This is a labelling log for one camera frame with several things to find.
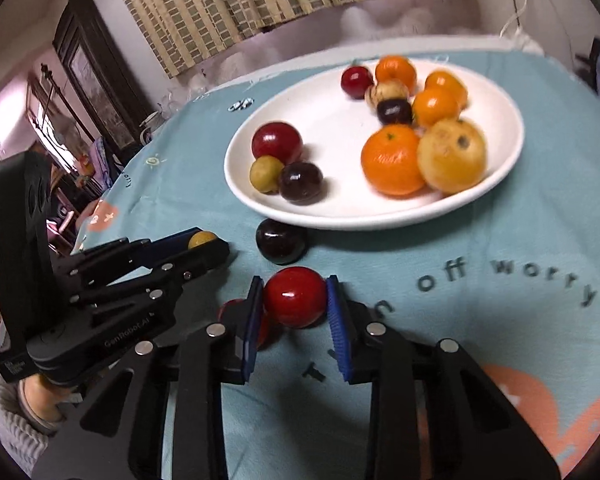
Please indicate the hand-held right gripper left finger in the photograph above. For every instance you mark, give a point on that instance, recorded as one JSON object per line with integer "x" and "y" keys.
{"x": 252, "y": 320}

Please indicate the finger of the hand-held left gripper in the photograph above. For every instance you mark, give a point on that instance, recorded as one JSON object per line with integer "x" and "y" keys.
{"x": 200, "y": 260}
{"x": 170, "y": 242}

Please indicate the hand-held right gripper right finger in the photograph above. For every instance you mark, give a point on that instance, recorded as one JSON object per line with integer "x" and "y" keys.
{"x": 337, "y": 320}

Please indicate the yellow-green plum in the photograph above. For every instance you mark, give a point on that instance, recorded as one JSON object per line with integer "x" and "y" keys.
{"x": 265, "y": 175}
{"x": 202, "y": 239}

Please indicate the red plum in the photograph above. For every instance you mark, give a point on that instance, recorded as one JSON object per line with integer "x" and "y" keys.
{"x": 276, "y": 141}
{"x": 263, "y": 332}
{"x": 295, "y": 300}
{"x": 356, "y": 81}

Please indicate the white plate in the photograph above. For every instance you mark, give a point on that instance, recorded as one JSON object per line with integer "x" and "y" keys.
{"x": 340, "y": 170}

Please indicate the tan round pear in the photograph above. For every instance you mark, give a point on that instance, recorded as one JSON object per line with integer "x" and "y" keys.
{"x": 452, "y": 157}

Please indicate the orange mandarin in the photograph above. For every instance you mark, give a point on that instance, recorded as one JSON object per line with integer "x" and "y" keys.
{"x": 394, "y": 160}
{"x": 435, "y": 107}
{"x": 450, "y": 82}
{"x": 396, "y": 69}

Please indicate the person's left forearm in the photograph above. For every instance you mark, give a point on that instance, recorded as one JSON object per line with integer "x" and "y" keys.
{"x": 20, "y": 425}

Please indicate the dark purple plum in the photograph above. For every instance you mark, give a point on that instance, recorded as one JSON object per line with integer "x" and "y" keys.
{"x": 280, "y": 241}
{"x": 300, "y": 182}
{"x": 394, "y": 111}

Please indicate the teal printed tablecloth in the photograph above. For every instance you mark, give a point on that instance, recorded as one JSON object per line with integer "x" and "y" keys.
{"x": 480, "y": 240}

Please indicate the dark wooden cabinet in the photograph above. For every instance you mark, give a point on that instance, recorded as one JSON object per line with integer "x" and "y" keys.
{"x": 100, "y": 70}

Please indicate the small beige longan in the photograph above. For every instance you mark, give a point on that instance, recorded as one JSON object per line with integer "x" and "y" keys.
{"x": 387, "y": 91}

